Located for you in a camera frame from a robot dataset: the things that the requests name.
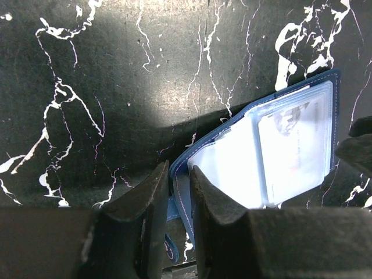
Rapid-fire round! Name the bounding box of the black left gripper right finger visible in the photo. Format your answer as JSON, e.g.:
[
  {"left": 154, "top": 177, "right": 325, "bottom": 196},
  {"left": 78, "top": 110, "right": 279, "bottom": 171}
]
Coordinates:
[{"left": 190, "top": 167, "right": 371, "bottom": 278}]

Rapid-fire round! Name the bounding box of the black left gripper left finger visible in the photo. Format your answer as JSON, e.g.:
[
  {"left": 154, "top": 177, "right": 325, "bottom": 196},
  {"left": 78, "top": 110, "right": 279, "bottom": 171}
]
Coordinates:
[{"left": 73, "top": 161, "right": 169, "bottom": 278}]

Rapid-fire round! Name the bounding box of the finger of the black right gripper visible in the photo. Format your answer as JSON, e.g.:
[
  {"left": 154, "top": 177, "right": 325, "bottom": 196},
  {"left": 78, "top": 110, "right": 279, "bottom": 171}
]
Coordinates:
[{"left": 335, "top": 116, "right": 372, "bottom": 177}]

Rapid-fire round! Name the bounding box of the blue card holder wallet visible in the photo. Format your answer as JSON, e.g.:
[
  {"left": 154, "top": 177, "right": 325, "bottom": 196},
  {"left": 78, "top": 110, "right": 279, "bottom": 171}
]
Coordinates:
[{"left": 164, "top": 68, "right": 342, "bottom": 264}]

